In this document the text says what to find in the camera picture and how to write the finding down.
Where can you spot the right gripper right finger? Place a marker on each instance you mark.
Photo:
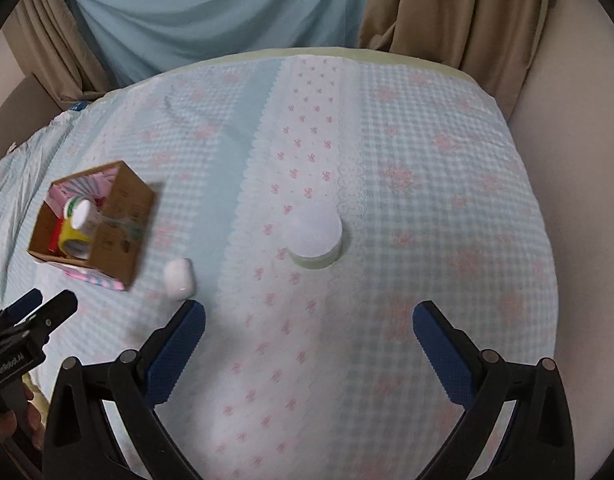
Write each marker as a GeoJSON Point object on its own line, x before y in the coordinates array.
{"type": "Point", "coordinates": [538, 442]}

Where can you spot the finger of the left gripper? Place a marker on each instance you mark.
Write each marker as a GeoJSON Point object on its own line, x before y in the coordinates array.
{"type": "Point", "coordinates": [42, 318]}
{"type": "Point", "coordinates": [19, 309]}

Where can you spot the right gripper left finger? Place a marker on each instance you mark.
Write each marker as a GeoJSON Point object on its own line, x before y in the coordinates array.
{"type": "Point", "coordinates": [80, 442]}

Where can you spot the red rectangular box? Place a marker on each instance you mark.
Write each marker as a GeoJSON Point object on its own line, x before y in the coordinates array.
{"type": "Point", "coordinates": [54, 243]}

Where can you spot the yellow tape roll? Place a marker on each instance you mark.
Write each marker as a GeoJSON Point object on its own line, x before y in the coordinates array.
{"type": "Point", "coordinates": [73, 243]}

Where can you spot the white supplement bottle green label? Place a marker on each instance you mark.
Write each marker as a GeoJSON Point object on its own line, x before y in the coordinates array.
{"type": "Point", "coordinates": [84, 214]}

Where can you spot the cardboard box with pink flaps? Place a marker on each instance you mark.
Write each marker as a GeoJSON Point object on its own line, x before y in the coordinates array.
{"type": "Point", "coordinates": [125, 202]}

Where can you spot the small white earbud case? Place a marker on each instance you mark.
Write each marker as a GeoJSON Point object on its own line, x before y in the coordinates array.
{"type": "Point", "coordinates": [179, 279]}

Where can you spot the small blue object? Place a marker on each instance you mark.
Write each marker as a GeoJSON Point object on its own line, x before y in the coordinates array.
{"type": "Point", "coordinates": [79, 106]}

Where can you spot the white round jar green base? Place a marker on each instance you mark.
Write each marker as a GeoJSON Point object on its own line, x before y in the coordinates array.
{"type": "Point", "coordinates": [314, 235]}

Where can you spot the beige curtain left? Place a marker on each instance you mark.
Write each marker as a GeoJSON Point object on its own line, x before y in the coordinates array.
{"type": "Point", "coordinates": [46, 42]}

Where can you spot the beige curtain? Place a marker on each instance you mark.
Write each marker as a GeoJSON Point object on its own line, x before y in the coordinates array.
{"type": "Point", "coordinates": [46, 42]}
{"type": "Point", "coordinates": [493, 41]}

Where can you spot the light blue checkered bedspread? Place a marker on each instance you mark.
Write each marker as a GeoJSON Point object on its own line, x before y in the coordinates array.
{"type": "Point", "coordinates": [318, 199]}

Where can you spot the blue fabric sheet backdrop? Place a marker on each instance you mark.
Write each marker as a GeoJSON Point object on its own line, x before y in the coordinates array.
{"type": "Point", "coordinates": [137, 39]}

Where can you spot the green mattress edge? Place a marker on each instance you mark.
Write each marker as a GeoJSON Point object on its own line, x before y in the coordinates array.
{"type": "Point", "coordinates": [308, 78]}

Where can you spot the beige curtain right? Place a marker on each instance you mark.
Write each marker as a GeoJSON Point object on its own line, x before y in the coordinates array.
{"type": "Point", "coordinates": [493, 41]}

